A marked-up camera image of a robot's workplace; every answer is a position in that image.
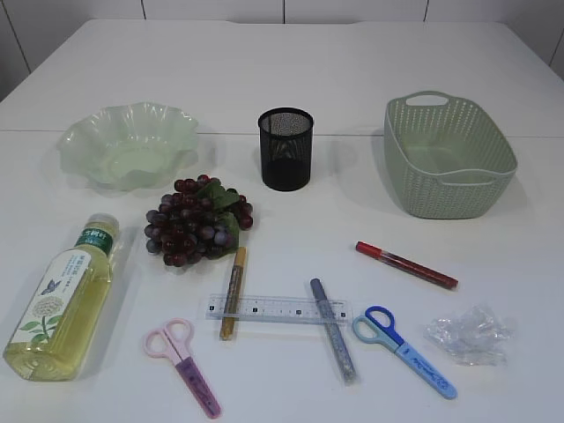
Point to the blue safety scissors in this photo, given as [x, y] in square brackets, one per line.
[378, 326]

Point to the yellow tea drink bottle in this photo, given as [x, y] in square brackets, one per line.
[56, 329]

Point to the silver glitter pen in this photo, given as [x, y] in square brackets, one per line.
[337, 342]

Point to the pink purple safety scissors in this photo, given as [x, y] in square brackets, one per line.
[171, 341]

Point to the gold glitter pen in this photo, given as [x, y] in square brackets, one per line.
[232, 296]

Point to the green plastic woven basket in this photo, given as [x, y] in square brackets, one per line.
[448, 161]

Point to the red marker pen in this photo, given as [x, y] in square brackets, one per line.
[407, 266]

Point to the green wavy glass plate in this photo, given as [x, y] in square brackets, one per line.
[128, 147]

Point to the black mesh pen holder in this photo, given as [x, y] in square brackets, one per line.
[286, 136]

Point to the clear plastic sheet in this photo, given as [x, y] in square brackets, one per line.
[477, 337]

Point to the purple artificial grape bunch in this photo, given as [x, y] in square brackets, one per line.
[200, 219]

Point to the clear plastic ruler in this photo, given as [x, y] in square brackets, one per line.
[275, 309]

